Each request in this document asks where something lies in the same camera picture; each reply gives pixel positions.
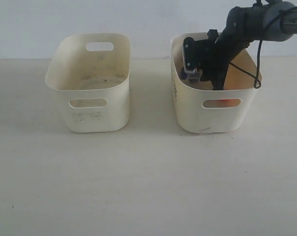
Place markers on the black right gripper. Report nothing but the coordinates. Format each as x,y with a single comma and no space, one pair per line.
211,56

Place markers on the orange red small object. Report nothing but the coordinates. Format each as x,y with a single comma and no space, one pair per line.
224,100

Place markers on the grey small object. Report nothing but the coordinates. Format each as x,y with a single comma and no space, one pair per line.
183,74

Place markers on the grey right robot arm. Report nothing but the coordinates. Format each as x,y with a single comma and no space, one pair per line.
275,21

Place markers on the cream plastic bin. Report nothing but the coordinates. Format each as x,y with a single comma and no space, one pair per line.
196,107
89,81

